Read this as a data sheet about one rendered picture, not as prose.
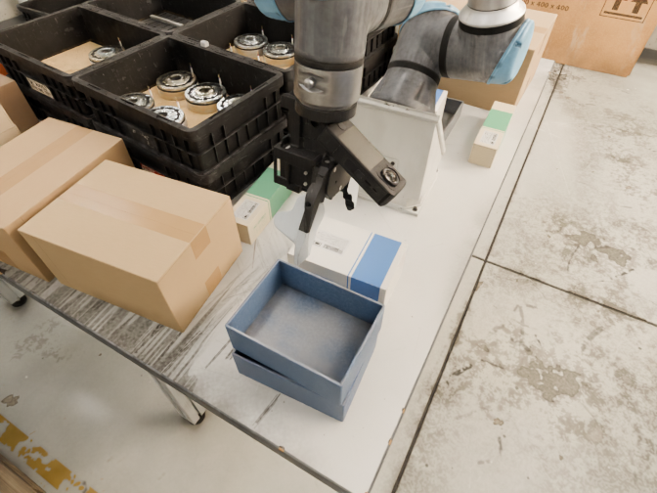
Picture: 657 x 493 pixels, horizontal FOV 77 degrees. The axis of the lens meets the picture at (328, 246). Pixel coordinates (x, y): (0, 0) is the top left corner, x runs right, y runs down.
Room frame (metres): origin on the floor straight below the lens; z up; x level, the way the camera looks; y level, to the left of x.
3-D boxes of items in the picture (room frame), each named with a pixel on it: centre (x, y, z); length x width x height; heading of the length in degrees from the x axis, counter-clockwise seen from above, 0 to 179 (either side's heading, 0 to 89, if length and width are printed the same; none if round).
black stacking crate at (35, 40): (1.15, 0.68, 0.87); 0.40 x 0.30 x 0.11; 56
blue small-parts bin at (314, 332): (0.34, 0.03, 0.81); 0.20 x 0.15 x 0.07; 62
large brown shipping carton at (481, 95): (1.36, -0.46, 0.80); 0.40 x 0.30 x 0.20; 59
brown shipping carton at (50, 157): (0.68, 0.61, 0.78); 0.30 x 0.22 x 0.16; 157
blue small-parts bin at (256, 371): (0.34, 0.04, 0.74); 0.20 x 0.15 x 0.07; 65
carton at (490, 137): (1.00, -0.46, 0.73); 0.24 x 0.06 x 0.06; 152
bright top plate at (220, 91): (0.98, 0.31, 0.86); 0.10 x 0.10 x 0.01
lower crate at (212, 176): (0.92, 0.35, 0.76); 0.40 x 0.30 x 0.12; 56
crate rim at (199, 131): (0.92, 0.35, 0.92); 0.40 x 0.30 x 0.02; 56
